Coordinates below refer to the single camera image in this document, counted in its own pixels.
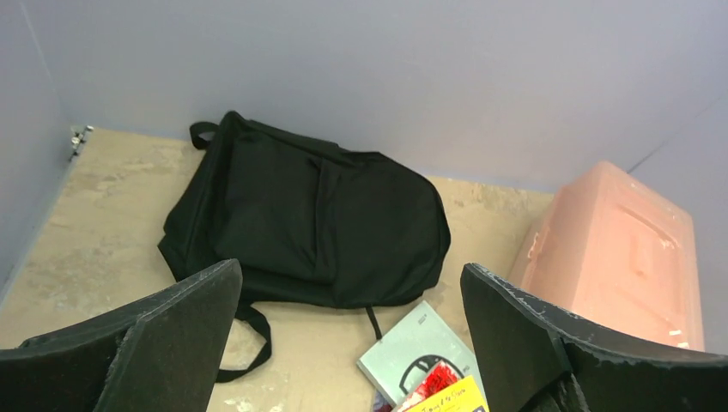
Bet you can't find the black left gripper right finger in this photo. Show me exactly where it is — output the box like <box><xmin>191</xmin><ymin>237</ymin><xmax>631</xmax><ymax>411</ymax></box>
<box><xmin>460</xmin><ymin>263</ymin><xmax>727</xmax><ymax>411</ymax></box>

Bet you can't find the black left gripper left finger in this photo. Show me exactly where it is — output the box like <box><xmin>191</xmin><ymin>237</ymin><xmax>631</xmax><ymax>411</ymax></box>
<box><xmin>1</xmin><ymin>259</ymin><xmax>242</xmax><ymax>411</ymax></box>

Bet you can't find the red patterned book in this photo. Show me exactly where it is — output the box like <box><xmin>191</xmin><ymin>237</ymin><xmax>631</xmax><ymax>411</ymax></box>
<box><xmin>393</xmin><ymin>360</ymin><xmax>464</xmax><ymax>412</ymax></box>

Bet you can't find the black student backpack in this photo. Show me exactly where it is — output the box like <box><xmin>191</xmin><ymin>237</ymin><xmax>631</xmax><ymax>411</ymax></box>
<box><xmin>158</xmin><ymin>111</ymin><xmax>451</xmax><ymax>369</ymax></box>

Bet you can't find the translucent pink plastic storage box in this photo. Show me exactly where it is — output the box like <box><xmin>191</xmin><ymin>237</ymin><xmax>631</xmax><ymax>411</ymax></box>
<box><xmin>508</xmin><ymin>161</ymin><xmax>705</xmax><ymax>351</ymax></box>

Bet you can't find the metal corner bracket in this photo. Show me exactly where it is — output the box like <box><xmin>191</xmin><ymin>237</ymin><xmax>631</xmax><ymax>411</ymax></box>
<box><xmin>70</xmin><ymin>125</ymin><xmax>94</xmax><ymax>159</ymax></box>

